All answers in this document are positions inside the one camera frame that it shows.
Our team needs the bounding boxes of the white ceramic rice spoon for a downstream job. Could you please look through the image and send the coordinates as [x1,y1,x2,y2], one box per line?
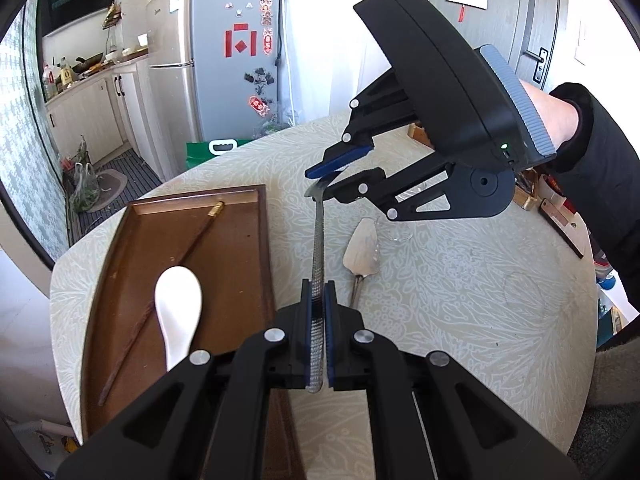
[154,266,202,372]

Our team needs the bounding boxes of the right hand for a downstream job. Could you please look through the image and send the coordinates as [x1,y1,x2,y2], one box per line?
[521,80,579,148]

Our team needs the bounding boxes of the clear drinking glass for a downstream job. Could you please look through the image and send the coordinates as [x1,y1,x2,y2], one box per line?
[380,219,413,246]

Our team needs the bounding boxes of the green white bag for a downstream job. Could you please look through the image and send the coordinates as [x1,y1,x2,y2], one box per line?
[186,139,250,169]

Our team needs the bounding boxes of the brown wooden tray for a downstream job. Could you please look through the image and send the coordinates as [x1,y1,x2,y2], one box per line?
[60,185,276,479]

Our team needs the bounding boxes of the textured handle metal spoon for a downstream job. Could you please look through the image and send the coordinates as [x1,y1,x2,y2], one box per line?
[306,179,329,393]

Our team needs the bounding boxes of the oval floor mat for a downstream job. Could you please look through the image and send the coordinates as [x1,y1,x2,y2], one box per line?
[78,169,128,212]

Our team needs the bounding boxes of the white kitchen cabinet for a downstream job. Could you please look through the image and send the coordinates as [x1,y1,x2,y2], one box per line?
[46,58,153,162]

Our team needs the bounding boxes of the plastic bag with vegetables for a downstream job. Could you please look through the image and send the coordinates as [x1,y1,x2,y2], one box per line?
[62,136,101,214]

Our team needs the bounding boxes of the brown wooden chopstick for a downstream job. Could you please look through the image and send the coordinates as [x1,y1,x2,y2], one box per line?
[98,202,224,406]

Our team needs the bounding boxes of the black sleeved right forearm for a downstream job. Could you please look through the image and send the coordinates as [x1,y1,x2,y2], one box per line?
[541,82,640,261]

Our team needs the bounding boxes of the silver refrigerator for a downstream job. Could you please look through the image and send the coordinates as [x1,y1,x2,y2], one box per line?
[146,0,281,177]

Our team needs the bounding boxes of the grey door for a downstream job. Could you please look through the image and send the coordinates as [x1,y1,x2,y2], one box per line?
[430,0,567,88]

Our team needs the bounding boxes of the metal cake server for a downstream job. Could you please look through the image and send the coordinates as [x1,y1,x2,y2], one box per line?
[343,218,380,309]

